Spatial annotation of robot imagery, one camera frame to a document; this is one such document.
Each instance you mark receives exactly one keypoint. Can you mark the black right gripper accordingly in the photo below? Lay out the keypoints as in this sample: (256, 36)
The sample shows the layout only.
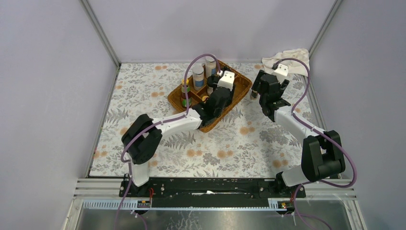
(256, 83)

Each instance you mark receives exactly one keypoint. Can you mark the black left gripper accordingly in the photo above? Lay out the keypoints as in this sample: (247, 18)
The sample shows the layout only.
(214, 82)

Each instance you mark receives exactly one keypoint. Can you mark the silver lid jar blue label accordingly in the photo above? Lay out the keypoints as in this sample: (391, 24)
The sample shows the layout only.
(198, 77)

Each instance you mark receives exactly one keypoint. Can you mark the silver lid white grain jar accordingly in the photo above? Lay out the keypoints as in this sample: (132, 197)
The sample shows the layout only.
(210, 66)

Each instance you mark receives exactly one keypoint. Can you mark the brown wicker divided basket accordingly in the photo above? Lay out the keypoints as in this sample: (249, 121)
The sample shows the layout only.
(241, 87)

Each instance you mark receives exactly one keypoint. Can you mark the green sauce bottle yellow cap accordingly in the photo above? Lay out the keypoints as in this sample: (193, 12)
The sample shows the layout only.
(186, 98)

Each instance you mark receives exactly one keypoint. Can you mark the small dark pepper jar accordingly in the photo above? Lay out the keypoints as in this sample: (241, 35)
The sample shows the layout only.
(253, 95)

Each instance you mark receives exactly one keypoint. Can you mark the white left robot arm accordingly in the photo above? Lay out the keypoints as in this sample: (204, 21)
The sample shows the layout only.
(141, 140)

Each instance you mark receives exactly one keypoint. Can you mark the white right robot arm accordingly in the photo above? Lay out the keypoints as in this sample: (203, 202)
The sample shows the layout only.
(321, 154)

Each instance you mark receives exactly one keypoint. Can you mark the white crumpled cloth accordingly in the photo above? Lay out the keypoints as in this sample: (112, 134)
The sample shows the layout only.
(295, 67)

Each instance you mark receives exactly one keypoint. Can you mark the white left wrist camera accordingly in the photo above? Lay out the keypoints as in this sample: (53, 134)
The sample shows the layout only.
(227, 80)

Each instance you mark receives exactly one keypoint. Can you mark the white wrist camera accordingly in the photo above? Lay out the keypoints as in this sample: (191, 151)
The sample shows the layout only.
(227, 80)
(280, 70)

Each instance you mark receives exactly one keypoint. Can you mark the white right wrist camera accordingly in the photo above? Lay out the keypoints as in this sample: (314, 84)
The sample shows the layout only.
(280, 70)

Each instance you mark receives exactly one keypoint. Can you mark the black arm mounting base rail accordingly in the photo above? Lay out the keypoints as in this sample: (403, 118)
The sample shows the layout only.
(165, 192)

